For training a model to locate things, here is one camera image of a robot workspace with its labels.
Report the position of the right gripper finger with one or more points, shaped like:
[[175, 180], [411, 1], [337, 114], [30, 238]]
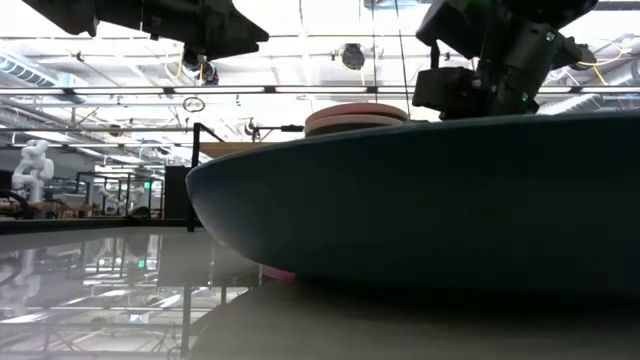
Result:
[[505, 107]]

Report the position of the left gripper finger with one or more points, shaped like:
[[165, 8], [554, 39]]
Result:
[[225, 32]]

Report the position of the black aluminium rig frame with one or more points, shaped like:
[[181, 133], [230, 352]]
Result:
[[75, 226]]

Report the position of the wooden workbench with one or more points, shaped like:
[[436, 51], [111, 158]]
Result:
[[50, 206]]

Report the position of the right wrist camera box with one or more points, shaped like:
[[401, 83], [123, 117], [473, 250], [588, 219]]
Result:
[[442, 90]]

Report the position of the beige round plate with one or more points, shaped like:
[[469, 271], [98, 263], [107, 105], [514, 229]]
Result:
[[350, 122]]

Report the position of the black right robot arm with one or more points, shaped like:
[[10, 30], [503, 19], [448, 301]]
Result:
[[460, 25]]

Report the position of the salmon pink round plate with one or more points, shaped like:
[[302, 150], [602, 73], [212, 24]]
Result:
[[357, 110]]

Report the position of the black cabinet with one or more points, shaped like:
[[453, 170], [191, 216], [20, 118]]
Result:
[[177, 192]]

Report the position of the white glossy table sheet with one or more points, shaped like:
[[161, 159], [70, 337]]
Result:
[[100, 280]]

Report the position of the ceiling light strip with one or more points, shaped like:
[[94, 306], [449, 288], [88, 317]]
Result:
[[225, 90]]

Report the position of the magenta round plate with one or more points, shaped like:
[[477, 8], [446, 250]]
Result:
[[280, 273]]

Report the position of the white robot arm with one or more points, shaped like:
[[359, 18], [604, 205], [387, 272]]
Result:
[[32, 170]]

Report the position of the wooden shelf with black frame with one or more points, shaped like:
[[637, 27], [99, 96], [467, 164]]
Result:
[[220, 149]]

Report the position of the silver ceiling air duct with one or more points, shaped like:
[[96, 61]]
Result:
[[30, 72]]

